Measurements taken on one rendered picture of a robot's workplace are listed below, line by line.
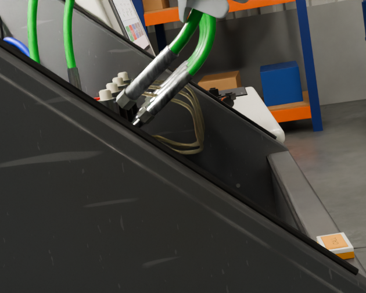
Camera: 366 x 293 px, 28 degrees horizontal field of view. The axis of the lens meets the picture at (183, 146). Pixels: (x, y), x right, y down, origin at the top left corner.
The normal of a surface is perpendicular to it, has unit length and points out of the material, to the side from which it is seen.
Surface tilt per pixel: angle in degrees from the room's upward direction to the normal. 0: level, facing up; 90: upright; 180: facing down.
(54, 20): 90
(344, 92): 90
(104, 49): 90
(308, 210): 0
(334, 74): 90
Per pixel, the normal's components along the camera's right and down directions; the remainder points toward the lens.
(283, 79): -0.11, 0.21
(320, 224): -0.17, -0.97
